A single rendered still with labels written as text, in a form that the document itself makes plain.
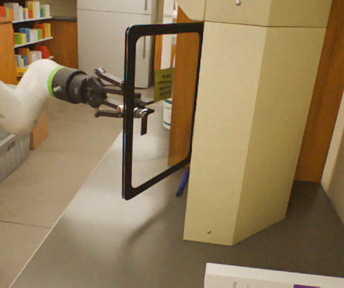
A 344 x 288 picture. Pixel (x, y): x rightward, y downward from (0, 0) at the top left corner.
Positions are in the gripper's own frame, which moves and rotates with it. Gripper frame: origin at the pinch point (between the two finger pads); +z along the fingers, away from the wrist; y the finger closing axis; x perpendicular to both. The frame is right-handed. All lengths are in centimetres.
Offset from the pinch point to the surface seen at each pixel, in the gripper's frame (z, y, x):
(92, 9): -368, -5, 343
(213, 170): 23.9, -7.8, -4.6
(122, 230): 7.0, -26.0, -13.0
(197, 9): 18.3, 23.0, -7.5
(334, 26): 32, 20, 41
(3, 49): -271, -33, 133
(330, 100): 36, 0, 43
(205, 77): 20.6, 11.0, -6.3
